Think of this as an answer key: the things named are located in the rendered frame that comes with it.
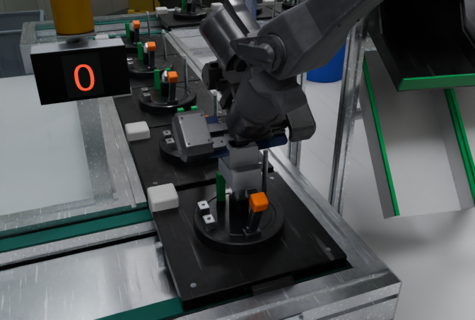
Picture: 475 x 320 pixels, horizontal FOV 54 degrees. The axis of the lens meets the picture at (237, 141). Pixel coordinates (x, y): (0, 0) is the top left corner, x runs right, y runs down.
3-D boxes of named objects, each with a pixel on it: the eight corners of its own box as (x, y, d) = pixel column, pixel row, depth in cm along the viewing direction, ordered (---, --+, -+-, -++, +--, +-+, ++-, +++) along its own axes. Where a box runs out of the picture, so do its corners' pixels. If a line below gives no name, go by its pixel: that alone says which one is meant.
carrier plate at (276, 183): (346, 265, 67) (348, 254, 66) (183, 311, 59) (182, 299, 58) (276, 179, 86) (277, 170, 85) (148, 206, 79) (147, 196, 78)
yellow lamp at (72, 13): (96, 32, 61) (90, -7, 58) (56, 36, 59) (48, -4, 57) (92, 23, 65) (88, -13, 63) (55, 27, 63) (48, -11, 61)
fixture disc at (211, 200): (300, 241, 68) (300, 230, 67) (208, 264, 64) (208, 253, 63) (262, 191, 80) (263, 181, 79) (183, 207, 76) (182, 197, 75)
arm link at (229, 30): (338, 40, 47) (274, -42, 51) (282, 56, 43) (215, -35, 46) (286, 103, 56) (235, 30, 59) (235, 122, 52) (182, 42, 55)
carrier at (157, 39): (179, 59, 148) (177, 20, 142) (102, 68, 141) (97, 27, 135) (163, 39, 168) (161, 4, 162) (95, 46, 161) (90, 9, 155)
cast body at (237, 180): (261, 186, 66) (262, 143, 62) (232, 192, 64) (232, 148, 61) (240, 158, 73) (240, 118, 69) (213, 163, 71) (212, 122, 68)
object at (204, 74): (273, 85, 58) (256, 40, 60) (220, 94, 55) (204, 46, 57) (259, 107, 63) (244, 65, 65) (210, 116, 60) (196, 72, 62)
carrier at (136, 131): (273, 176, 88) (276, 116, 82) (146, 201, 80) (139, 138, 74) (231, 123, 108) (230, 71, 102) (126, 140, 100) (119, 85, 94)
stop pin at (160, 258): (165, 266, 70) (163, 246, 68) (157, 268, 69) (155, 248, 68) (163, 261, 71) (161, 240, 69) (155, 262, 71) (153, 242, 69)
